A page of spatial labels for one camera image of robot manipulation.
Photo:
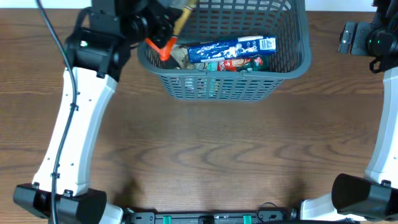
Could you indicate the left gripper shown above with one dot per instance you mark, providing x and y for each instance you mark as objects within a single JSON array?
[{"x": 162, "y": 28}]

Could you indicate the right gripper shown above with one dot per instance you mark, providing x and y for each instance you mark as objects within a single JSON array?
[{"x": 349, "y": 37}]

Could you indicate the orange spaghetti package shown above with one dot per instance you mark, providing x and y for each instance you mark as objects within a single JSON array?
[{"x": 169, "y": 46}]

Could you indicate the beige coffee snack bag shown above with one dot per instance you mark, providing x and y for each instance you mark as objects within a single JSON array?
[{"x": 179, "y": 60}]

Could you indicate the Kleenex tissue multipack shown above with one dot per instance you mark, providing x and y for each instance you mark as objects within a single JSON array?
[{"x": 242, "y": 47}]

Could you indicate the green Nescafe coffee bag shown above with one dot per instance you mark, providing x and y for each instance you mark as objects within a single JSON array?
[{"x": 244, "y": 64}]

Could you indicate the light blue small packet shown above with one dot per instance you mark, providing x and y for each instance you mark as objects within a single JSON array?
[{"x": 212, "y": 66}]

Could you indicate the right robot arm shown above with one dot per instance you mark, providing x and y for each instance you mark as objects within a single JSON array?
[{"x": 372, "y": 197}]

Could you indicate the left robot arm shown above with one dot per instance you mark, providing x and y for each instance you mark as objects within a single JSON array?
[{"x": 94, "y": 54}]

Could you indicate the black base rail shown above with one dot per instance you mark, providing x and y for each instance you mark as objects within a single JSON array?
[{"x": 262, "y": 216}]

